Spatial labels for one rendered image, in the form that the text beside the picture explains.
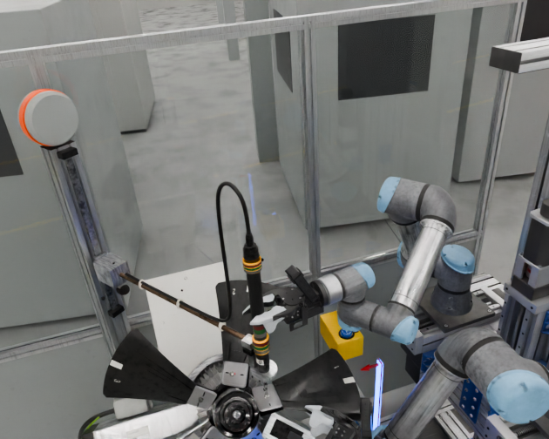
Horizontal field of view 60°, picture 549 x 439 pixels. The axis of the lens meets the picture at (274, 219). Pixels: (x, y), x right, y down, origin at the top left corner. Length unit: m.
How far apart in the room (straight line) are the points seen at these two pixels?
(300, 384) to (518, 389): 0.58
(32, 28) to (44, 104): 1.47
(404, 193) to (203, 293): 0.71
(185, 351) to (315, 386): 0.43
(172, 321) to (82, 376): 0.72
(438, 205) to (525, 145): 3.93
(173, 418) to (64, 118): 0.91
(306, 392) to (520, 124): 4.18
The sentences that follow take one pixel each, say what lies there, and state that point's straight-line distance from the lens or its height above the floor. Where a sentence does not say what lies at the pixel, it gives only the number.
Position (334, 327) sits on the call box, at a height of 1.07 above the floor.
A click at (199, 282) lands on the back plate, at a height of 1.33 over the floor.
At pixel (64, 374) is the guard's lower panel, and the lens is 2.21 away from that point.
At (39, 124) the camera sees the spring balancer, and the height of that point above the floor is 1.88.
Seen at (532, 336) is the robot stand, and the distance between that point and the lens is 1.79.
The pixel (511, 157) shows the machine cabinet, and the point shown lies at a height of 0.26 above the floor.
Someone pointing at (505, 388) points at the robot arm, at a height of 1.46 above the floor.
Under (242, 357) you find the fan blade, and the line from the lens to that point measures 1.37.
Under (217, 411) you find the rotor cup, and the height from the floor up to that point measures 1.24.
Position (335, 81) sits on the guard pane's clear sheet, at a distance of 1.80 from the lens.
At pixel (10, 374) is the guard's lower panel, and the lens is 2.20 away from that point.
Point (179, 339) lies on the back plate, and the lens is 1.59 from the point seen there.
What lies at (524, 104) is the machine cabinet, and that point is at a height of 0.78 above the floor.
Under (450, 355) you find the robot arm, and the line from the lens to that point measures 1.24.
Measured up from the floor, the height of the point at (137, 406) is 1.14.
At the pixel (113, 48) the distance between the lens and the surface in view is 1.59.
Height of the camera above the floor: 2.28
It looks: 30 degrees down
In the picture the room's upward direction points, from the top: 4 degrees counter-clockwise
